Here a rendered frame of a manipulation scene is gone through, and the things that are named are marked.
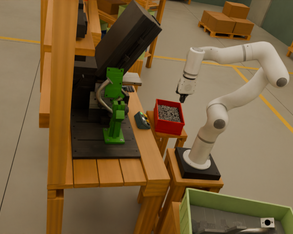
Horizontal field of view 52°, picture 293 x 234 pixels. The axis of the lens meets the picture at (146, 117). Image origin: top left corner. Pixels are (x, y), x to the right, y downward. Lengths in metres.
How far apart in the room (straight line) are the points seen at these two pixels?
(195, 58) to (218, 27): 6.41
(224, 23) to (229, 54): 6.45
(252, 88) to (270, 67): 0.15
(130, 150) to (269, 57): 0.98
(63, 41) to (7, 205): 1.82
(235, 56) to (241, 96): 0.24
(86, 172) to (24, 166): 1.37
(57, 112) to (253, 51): 1.03
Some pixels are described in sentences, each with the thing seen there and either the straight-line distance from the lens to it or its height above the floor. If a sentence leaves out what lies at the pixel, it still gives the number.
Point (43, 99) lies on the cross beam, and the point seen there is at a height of 1.27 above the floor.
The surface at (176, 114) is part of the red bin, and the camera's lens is 2.45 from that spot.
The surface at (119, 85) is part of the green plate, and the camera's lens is 2.08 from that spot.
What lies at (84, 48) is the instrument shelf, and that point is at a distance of 1.58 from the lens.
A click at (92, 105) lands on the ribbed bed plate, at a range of 2.11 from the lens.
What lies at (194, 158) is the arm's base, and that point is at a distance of 1.95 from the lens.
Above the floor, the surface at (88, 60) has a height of 1.24.
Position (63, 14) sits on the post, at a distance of 1.20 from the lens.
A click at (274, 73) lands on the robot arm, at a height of 1.61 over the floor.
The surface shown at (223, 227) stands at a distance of 1.54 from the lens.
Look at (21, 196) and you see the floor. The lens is 2.83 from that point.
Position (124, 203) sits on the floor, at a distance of 2.81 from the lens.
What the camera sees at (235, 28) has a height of 0.29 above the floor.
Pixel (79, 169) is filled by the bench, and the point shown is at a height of 0.88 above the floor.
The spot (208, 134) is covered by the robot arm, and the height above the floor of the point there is 1.15.
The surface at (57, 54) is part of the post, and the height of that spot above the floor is 1.63.
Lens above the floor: 2.14
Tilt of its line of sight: 33 degrees down
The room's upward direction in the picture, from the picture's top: 14 degrees clockwise
